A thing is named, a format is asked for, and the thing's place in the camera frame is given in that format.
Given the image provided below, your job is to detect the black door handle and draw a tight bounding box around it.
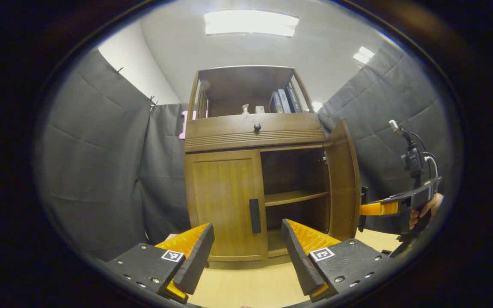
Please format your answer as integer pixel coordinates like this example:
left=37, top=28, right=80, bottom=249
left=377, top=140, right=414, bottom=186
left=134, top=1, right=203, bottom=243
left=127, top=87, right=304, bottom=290
left=359, top=187, right=369, bottom=234
left=249, top=198, right=261, bottom=234

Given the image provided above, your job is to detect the black backdrop cloth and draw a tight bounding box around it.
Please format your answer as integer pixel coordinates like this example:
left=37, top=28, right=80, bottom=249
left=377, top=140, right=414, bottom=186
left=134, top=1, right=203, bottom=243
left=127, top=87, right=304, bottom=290
left=37, top=41, right=457, bottom=261

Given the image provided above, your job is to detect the wooden inner cabinet shelf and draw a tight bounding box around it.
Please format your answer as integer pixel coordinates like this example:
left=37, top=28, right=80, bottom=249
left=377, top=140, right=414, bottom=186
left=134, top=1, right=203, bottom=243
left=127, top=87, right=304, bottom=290
left=265, top=190, right=330, bottom=207

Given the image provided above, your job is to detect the wooden shoe cabinet door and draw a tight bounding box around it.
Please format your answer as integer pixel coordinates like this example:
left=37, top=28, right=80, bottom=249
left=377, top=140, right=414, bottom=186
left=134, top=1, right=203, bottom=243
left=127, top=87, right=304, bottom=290
left=324, top=118, right=362, bottom=241
left=185, top=150, right=268, bottom=261

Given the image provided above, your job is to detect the small ceiling light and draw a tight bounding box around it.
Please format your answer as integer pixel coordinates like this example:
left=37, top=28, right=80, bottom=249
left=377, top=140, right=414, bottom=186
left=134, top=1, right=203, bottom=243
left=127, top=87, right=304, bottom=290
left=353, top=46, right=375, bottom=65

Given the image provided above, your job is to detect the light grey book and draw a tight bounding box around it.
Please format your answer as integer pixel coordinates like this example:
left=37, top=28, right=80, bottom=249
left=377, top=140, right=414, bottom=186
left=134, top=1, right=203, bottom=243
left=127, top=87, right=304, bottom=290
left=277, top=89, right=292, bottom=113

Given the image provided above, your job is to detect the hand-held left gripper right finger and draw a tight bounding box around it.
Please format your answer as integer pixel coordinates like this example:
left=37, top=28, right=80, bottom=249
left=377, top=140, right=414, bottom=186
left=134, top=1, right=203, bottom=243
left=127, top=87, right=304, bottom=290
left=281, top=219, right=395, bottom=302

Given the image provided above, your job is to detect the wooden double-door shoe cabinet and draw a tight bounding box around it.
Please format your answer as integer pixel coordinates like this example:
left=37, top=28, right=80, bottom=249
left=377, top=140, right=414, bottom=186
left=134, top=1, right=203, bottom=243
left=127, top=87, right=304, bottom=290
left=184, top=65, right=362, bottom=262

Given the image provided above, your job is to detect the large ceiling light panel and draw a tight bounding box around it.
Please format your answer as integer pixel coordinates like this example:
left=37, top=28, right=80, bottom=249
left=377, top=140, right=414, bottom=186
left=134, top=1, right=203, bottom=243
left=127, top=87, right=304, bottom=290
left=204, top=9, right=299, bottom=38

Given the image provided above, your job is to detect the wooden cabinet drawer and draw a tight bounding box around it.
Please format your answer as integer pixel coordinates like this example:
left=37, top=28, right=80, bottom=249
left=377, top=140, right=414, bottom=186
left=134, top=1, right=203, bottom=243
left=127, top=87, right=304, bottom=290
left=184, top=113, right=326, bottom=153

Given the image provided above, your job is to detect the thin gripper cable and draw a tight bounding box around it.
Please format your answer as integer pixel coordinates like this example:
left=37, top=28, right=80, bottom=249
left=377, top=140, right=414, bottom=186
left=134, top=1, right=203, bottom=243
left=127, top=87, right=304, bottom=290
left=420, top=133, right=440, bottom=180

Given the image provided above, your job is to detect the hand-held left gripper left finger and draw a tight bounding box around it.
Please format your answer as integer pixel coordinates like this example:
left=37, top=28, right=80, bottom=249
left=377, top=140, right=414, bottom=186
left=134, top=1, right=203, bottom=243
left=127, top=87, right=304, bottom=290
left=104, top=222, right=215, bottom=304

